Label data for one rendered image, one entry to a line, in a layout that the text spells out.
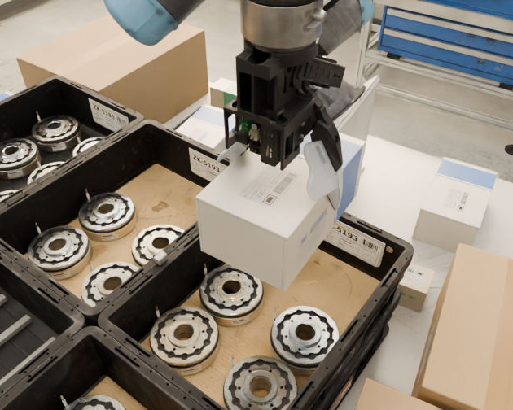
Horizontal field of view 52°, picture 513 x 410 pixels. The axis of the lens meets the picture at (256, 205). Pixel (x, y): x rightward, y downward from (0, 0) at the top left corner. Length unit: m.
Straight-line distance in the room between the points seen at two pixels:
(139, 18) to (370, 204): 0.83
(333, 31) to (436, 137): 1.74
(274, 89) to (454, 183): 0.78
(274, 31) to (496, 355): 0.58
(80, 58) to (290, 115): 1.00
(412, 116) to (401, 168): 1.54
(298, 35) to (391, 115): 2.42
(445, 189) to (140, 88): 0.78
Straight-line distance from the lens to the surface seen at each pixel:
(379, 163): 1.38
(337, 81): 0.61
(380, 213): 1.24
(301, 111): 0.52
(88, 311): 0.78
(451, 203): 1.17
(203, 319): 0.83
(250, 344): 0.83
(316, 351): 0.79
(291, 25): 0.48
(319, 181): 0.57
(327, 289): 0.90
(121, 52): 1.46
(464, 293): 0.91
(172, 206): 1.05
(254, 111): 0.51
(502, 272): 0.97
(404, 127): 2.81
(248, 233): 0.57
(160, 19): 0.56
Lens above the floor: 1.54
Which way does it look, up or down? 43 degrees down
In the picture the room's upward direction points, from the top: straight up
